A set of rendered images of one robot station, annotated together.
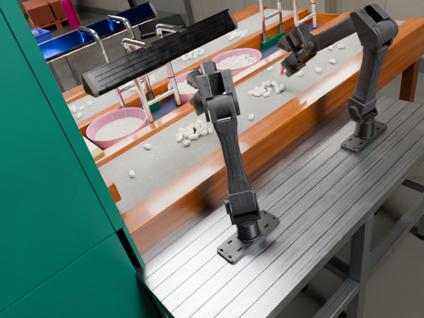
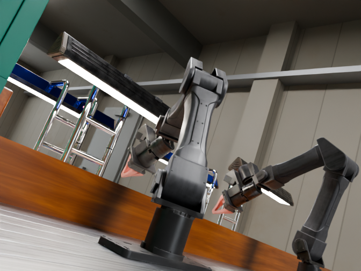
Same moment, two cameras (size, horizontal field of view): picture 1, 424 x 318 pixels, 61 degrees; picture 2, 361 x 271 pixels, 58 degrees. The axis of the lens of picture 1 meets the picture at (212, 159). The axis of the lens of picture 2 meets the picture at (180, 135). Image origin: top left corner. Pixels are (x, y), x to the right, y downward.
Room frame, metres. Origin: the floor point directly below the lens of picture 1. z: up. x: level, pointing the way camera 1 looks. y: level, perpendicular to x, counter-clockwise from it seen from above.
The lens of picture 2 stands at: (0.18, 0.08, 0.73)
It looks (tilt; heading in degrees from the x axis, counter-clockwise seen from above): 14 degrees up; 350
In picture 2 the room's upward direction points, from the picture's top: 20 degrees clockwise
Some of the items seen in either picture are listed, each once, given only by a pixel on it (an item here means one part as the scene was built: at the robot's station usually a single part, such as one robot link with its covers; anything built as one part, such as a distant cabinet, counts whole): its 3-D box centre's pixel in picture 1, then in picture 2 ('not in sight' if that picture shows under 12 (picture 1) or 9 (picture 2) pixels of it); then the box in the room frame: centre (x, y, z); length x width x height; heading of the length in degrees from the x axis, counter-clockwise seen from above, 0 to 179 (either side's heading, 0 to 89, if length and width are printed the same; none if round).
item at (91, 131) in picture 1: (120, 132); not in sight; (1.39, 0.36, 0.72); 0.27 x 0.27 x 0.10
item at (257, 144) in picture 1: (311, 112); (235, 262); (1.26, -0.45, 0.67); 1.81 x 0.12 x 0.19; 123
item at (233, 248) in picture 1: (247, 226); (167, 234); (0.70, -0.05, 0.71); 0.20 x 0.07 x 0.08; 123
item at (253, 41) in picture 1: (201, 72); not in sight; (1.86, -0.06, 0.71); 1.81 x 0.06 x 0.11; 123
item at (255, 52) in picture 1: (236, 67); not in sight; (1.78, -0.24, 0.72); 0.27 x 0.27 x 0.10
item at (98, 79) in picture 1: (166, 48); (137, 96); (1.25, 0.07, 1.08); 0.62 x 0.08 x 0.07; 123
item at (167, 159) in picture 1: (271, 88); not in sight; (1.44, -0.33, 0.73); 1.81 x 0.30 x 0.02; 123
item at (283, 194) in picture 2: not in sight; (265, 183); (1.78, -0.75, 1.08); 0.62 x 0.08 x 0.07; 123
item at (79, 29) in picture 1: (118, 70); (53, 135); (1.65, 0.32, 0.90); 0.20 x 0.19 x 0.45; 123
